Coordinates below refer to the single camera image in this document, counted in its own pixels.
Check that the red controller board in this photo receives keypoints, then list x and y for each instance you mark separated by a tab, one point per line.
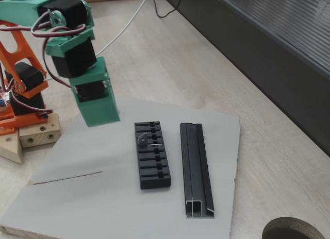
3	97

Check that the small metal bracket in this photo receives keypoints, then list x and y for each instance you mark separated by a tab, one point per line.
141	139

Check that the black slotted holder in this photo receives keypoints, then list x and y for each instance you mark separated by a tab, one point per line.
154	169

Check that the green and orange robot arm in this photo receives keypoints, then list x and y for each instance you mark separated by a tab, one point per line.
18	9

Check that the orange controller board mount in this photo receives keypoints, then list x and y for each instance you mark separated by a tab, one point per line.
5	130

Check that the light wooden wedge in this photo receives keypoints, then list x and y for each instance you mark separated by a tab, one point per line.
10	149

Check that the grey plywood board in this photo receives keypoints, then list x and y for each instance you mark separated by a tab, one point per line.
103	203

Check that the wooden block with screw holes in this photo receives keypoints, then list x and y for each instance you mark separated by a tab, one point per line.
38	136

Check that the black aluminium profile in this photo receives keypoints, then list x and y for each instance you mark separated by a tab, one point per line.
196	167

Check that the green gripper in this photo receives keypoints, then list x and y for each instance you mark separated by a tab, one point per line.
99	111

